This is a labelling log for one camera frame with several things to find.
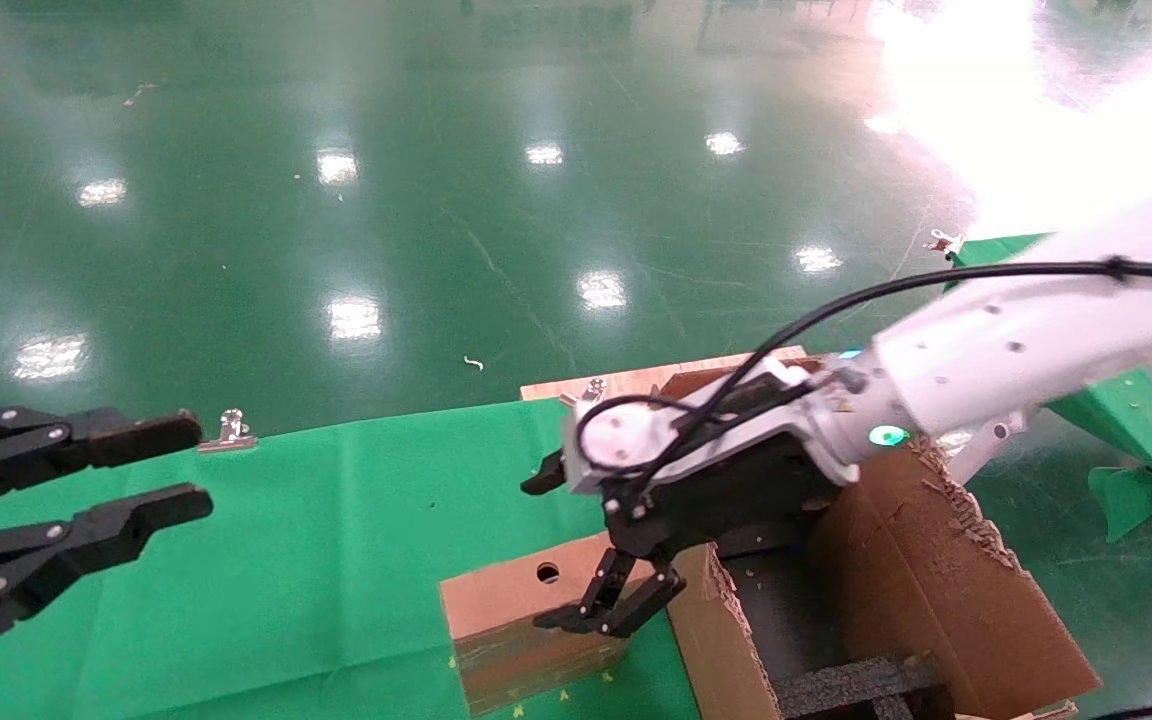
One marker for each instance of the large open cardboard carton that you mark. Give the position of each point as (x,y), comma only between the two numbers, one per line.
(936,580)

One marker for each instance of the small cardboard box with hole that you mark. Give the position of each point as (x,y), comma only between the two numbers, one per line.
(506,620)

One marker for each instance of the light wooden board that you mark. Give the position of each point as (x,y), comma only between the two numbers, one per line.
(626,378)

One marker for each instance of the white round wrist camera housing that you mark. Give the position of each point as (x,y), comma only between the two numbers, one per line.
(621,435)

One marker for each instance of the white metal strut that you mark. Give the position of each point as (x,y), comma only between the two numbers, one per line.
(986,445)

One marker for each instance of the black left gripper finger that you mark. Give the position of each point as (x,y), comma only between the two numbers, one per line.
(86,435)
(86,535)

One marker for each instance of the large green table cloth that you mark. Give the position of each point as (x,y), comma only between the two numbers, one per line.
(316,560)

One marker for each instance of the silver metal binder clip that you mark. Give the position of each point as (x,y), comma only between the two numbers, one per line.
(944,242)
(591,390)
(228,434)

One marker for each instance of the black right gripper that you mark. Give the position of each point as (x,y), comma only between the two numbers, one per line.
(726,490)

